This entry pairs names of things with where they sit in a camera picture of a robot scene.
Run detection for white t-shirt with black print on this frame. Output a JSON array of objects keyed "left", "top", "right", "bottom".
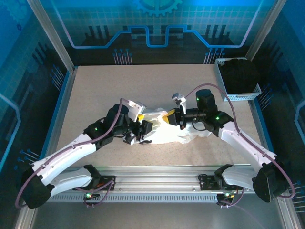
[{"left": 123, "top": 107, "right": 213, "bottom": 146}]

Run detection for grey perforated basket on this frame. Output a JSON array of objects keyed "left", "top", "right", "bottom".
[{"left": 214, "top": 58, "right": 262, "bottom": 103}]

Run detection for black cloth bundle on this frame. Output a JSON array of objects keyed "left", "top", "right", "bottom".
[{"left": 220, "top": 58, "right": 261, "bottom": 94}]

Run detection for small LED circuit board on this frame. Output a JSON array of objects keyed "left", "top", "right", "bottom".
[
  {"left": 83, "top": 190, "right": 101, "bottom": 201},
  {"left": 216, "top": 192, "right": 236, "bottom": 201}
]

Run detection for grey metal framed panel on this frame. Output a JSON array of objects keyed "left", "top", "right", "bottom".
[{"left": 14, "top": 190, "right": 302, "bottom": 229}]

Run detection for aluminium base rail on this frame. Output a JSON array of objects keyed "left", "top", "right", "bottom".
[{"left": 44, "top": 165, "right": 275, "bottom": 193}]

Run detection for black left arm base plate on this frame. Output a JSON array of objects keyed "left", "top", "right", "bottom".
[{"left": 72, "top": 175, "right": 117, "bottom": 191}]

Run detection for blue aluminium table side rail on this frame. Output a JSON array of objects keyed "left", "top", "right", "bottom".
[
  {"left": 252, "top": 98, "right": 283, "bottom": 174},
  {"left": 39, "top": 68, "right": 78, "bottom": 174}
]

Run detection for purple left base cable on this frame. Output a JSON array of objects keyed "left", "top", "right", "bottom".
[{"left": 82, "top": 177, "right": 117, "bottom": 208}]

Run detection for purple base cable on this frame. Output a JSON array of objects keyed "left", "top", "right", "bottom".
[
  {"left": 218, "top": 186, "right": 246, "bottom": 209},
  {"left": 82, "top": 177, "right": 117, "bottom": 208}
]

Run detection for grey slotted cable duct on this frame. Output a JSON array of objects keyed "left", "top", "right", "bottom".
[{"left": 38, "top": 192, "right": 239, "bottom": 204}]

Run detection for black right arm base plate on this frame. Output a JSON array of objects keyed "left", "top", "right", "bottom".
[{"left": 198, "top": 174, "right": 246, "bottom": 191}]

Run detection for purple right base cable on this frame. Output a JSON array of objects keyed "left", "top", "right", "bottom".
[{"left": 218, "top": 186, "right": 246, "bottom": 209}]

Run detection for aluminium frame post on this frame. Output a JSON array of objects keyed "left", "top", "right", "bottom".
[
  {"left": 244, "top": 0, "right": 288, "bottom": 65},
  {"left": 26, "top": 0, "right": 78, "bottom": 72}
]

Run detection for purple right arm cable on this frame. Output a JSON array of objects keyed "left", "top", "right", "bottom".
[{"left": 185, "top": 83, "right": 296, "bottom": 200}]

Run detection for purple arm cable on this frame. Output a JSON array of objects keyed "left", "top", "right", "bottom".
[
  {"left": 15, "top": 97, "right": 131, "bottom": 209},
  {"left": 185, "top": 83, "right": 296, "bottom": 200}
]

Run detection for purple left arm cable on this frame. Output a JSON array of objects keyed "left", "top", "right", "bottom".
[{"left": 15, "top": 97, "right": 131, "bottom": 209}]

